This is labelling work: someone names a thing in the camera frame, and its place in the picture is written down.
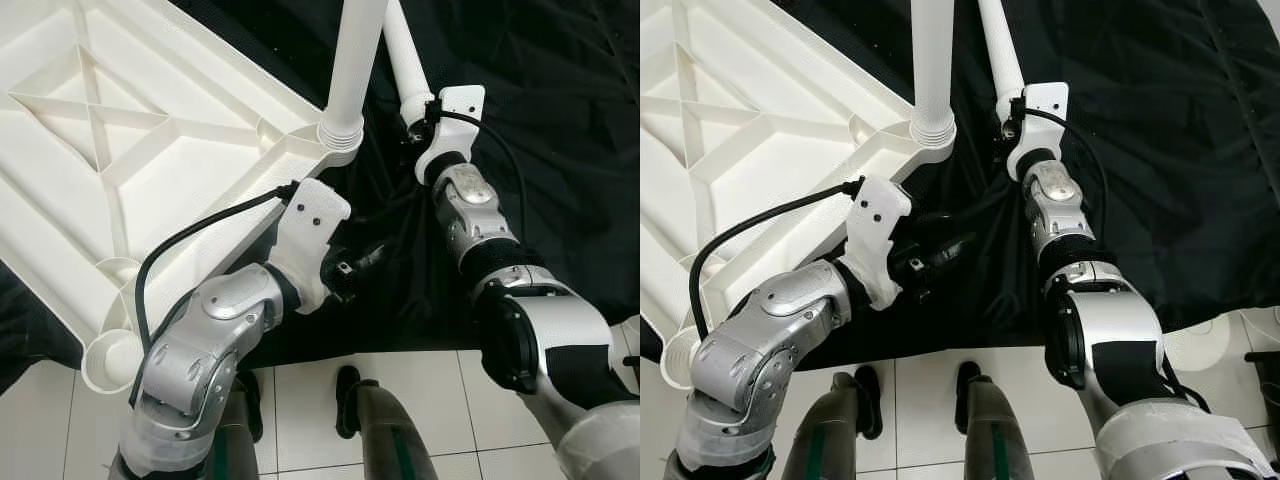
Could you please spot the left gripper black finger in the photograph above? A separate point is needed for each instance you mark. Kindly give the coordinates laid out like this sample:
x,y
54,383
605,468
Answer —
x,y
955,252
368,258

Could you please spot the white plastic table leg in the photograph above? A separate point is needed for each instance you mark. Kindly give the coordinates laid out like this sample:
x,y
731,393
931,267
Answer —
x,y
355,60
1000,50
405,60
932,60

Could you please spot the white plastic children table top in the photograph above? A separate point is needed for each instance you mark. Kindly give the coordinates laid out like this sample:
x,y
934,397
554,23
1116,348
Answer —
x,y
740,180
100,180

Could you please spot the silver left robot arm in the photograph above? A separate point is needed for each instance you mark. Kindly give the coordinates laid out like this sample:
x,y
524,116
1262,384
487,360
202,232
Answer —
x,y
200,340
760,340

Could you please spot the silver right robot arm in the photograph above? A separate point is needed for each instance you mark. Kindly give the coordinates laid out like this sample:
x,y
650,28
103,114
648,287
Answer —
x,y
480,220
1060,230

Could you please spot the black table cloth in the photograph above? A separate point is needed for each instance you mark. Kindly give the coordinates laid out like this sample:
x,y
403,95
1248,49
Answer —
x,y
560,120
1180,120

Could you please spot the grey right robot foot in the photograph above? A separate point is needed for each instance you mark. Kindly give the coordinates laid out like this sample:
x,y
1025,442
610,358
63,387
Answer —
x,y
385,430
995,430

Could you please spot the grey robot foot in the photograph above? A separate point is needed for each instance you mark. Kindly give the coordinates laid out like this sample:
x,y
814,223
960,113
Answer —
x,y
240,430
840,430
995,430
385,430

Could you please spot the grey left robot foot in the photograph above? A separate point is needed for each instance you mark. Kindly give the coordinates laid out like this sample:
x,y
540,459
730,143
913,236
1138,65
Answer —
x,y
840,430
240,430

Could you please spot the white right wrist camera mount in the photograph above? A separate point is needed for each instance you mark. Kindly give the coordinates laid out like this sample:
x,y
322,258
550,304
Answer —
x,y
1045,100
460,105

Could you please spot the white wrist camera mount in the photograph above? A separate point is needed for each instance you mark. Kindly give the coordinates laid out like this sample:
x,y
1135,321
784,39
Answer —
x,y
880,215
1045,100
460,105
315,215

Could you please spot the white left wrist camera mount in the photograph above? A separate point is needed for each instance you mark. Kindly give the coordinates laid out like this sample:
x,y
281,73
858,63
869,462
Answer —
x,y
315,215
880,215

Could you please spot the white pedestal fan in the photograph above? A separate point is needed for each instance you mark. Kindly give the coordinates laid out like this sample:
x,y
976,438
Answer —
x,y
1200,350

